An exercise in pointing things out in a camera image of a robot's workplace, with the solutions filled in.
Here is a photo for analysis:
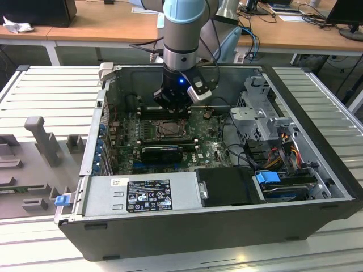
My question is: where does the black open PC case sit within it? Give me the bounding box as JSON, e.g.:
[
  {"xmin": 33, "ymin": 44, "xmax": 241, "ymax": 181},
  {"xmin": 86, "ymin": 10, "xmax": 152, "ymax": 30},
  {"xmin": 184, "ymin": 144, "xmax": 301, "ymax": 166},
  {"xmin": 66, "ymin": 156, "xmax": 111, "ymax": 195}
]
[{"xmin": 53, "ymin": 62, "xmax": 360, "ymax": 262}]

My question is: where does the black monitor stand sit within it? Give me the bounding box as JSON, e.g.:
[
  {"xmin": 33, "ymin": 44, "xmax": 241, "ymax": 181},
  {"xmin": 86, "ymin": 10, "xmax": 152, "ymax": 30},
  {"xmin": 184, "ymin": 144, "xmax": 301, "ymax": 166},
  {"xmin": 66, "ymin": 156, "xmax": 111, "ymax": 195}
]
[{"xmin": 240, "ymin": 0, "xmax": 271, "ymax": 16}]

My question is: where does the pale blue teach pendant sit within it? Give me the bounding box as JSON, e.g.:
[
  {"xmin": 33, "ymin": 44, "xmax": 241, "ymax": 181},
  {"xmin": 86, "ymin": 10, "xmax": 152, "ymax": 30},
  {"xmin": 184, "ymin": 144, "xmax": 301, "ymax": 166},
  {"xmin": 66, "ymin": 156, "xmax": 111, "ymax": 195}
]
[{"xmin": 215, "ymin": 25, "xmax": 245, "ymax": 65}]

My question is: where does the silver power supply unit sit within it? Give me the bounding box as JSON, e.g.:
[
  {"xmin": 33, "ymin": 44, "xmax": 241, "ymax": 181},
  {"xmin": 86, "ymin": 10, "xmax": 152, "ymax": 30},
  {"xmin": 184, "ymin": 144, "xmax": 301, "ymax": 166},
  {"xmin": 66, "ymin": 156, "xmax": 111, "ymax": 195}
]
[{"xmin": 72, "ymin": 171, "xmax": 210, "ymax": 221}]

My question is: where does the low profile graphics card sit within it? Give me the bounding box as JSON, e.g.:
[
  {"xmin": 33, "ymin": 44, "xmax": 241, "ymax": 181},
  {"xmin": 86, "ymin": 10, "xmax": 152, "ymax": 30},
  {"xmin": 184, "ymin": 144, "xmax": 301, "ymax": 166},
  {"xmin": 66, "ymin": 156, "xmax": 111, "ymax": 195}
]
[{"xmin": 141, "ymin": 146, "xmax": 184, "ymax": 165}]

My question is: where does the hard disk in blue carrier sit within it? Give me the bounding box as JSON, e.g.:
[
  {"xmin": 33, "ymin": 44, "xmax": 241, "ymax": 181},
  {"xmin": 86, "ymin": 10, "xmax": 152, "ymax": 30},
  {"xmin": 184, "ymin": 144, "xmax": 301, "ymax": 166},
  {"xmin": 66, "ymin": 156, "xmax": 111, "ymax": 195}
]
[{"xmin": 254, "ymin": 169, "xmax": 312, "ymax": 204}]

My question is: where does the blue cable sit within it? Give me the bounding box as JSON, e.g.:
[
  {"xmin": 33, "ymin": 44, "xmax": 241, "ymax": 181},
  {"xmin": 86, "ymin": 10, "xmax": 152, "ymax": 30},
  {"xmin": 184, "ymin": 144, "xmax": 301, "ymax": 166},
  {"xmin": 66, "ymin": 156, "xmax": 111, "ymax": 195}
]
[{"xmin": 240, "ymin": 27, "xmax": 261, "ymax": 62}]

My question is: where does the green motherboard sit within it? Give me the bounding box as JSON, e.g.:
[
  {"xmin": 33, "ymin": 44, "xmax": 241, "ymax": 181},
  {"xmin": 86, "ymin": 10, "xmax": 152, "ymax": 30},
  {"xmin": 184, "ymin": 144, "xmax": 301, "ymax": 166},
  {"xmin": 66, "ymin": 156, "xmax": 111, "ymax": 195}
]
[{"xmin": 109, "ymin": 109, "xmax": 237, "ymax": 176}]

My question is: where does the yellow red wire bundle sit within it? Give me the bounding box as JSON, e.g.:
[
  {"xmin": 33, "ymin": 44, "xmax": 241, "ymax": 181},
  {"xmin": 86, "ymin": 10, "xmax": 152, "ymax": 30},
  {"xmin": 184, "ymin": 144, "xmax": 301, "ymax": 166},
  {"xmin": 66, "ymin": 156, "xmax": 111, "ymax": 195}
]
[{"xmin": 262, "ymin": 135, "xmax": 302, "ymax": 170}]

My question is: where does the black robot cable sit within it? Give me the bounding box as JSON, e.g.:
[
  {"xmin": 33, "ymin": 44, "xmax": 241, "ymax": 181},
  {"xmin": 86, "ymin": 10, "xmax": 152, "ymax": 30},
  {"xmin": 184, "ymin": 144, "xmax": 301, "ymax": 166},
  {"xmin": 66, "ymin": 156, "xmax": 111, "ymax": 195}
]
[{"xmin": 129, "ymin": 36, "xmax": 165, "ymax": 57}]

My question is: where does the green RAM stick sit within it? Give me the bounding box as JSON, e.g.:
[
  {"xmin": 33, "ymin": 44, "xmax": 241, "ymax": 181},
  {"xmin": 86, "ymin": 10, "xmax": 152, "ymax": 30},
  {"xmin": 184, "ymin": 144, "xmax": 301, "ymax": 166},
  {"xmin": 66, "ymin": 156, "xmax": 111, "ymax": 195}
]
[{"xmin": 0, "ymin": 186, "xmax": 31, "ymax": 196}]

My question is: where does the CPU socket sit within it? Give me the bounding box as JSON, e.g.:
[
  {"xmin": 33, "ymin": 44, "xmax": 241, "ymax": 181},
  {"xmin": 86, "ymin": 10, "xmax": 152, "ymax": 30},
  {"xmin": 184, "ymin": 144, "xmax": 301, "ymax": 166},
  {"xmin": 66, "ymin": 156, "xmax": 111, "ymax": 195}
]
[{"xmin": 152, "ymin": 118, "xmax": 191, "ymax": 141}]

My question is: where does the black RAM slot row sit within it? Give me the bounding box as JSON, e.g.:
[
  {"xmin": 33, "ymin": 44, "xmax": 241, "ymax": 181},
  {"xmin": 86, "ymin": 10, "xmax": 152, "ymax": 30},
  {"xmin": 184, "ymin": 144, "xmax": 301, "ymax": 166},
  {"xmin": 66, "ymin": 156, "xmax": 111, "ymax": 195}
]
[
  {"xmin": 137, "ymin": 137, "xmax": 199, "ymax": 151},
  {"xmin": 138, "ymin": 105, "xmax": 191, "ymax": 120}
]

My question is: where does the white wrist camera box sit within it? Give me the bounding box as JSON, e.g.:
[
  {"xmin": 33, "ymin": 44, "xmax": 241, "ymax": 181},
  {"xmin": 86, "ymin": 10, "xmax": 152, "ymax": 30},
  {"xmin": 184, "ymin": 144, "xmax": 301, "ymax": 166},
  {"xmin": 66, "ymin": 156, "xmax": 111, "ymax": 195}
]
[{"xmin": 185, "ymin": 72, "xmax": 214, "ymax": 102}]

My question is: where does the blue case latch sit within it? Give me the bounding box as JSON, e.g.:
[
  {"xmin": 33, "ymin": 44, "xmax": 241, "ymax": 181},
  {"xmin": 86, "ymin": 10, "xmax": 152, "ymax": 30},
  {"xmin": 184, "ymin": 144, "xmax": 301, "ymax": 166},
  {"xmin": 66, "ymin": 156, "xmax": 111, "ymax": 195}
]
[{"xmin": 55, "ymin": 194, "xmax": 70, "ymax": 208}]

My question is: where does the metal socket cover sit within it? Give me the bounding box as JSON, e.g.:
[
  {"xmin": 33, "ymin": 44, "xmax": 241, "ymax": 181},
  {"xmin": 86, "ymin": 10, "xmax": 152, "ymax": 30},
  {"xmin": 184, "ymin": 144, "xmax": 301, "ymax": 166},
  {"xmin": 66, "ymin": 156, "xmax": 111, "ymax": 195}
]
[{"xmin": 155, "ymin": 120, "xmax": 188, "ymax": 139}]

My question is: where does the black plastic shroud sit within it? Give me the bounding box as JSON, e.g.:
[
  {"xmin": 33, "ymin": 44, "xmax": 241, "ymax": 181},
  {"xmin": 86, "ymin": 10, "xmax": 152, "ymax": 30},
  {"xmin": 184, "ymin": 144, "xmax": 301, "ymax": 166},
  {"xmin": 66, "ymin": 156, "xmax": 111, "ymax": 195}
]
[{"xmin": 195, "ymin": 167, "xmax": 255, "ymax": 207}]

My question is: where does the silver CPU plate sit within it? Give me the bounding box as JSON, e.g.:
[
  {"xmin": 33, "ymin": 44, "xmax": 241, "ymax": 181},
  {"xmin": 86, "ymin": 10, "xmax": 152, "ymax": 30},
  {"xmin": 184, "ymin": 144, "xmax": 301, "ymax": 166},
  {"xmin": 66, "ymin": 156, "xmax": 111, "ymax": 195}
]
[{"xmin": 160, "ymin": 122, "xmax": 184, "ymax": 136}]

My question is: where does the black computer tower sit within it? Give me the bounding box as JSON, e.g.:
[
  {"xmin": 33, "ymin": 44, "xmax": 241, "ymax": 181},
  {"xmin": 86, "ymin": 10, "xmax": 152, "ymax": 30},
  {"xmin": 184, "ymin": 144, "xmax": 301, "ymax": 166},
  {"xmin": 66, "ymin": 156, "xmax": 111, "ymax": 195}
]
[{"xmin": 0, "ymin": 0, "xmax": 78, "ymax": 28}]

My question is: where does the grey parts rack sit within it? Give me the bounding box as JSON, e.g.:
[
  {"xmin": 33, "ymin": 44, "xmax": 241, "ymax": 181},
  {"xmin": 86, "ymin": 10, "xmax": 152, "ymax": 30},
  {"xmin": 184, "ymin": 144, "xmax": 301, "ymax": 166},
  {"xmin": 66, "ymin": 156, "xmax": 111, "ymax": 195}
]
[{"xmin": 0, "ymin": 116, "xmax": 87, "ymax": 221}]

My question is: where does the crumpled white paper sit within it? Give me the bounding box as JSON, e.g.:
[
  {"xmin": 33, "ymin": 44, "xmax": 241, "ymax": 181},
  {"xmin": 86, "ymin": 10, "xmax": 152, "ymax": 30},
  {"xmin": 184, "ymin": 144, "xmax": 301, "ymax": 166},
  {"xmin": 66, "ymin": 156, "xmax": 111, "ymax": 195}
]
[{"xmin": 2, "ymin": 15, "xmax": 35, "ymax": 35}]

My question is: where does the silver metal drive cage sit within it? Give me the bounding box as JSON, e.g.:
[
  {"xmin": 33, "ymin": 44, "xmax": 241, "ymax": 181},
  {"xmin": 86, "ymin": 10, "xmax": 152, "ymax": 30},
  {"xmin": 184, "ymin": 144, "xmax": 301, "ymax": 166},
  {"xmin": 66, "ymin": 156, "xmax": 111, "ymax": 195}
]
[{"xmin": 228, "ymin": 75, "xmax": 303, "ymax": 143}]

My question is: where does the black computer monitor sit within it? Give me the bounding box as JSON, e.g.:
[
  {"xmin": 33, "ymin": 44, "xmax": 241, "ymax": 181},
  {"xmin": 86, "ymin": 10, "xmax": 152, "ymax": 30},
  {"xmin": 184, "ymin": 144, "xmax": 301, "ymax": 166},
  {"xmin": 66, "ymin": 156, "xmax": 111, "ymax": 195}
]
[{"xmin": 326, "ymin": 0, "xmax": 363, "ymax": 43}]

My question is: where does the white paper sheet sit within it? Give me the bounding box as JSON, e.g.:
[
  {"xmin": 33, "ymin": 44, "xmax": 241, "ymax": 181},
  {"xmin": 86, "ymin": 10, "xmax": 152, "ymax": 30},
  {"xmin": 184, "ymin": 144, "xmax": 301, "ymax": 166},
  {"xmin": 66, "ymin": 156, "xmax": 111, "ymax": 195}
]
[{"xmin": 278, "ymin": 13, "xmax": 306, "ymax": 23}]

